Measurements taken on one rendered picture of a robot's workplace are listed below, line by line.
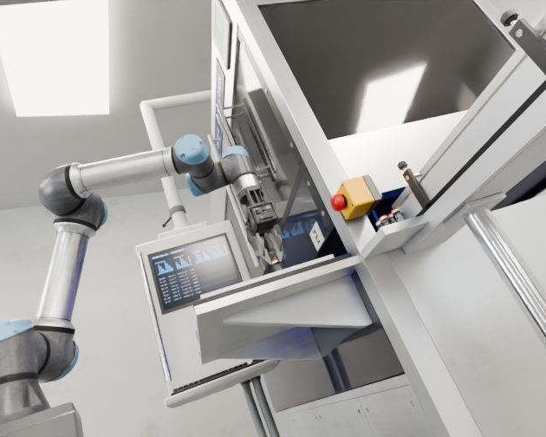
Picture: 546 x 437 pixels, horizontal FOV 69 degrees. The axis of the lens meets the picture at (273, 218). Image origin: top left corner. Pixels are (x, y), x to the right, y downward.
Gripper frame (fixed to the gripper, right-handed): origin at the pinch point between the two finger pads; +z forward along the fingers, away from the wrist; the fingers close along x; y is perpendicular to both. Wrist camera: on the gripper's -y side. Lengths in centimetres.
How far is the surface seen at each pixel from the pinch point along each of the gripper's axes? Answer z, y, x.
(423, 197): 7.1, 32.3, 26.2
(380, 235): 10.7, 26.9, 16.3
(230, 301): 10.8, 13.7, -16.0
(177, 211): -72, -91, -15
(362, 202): 1.1, 24.0, 17.8
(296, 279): 10.7, 13.6, -0.3
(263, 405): 31, -95, -3
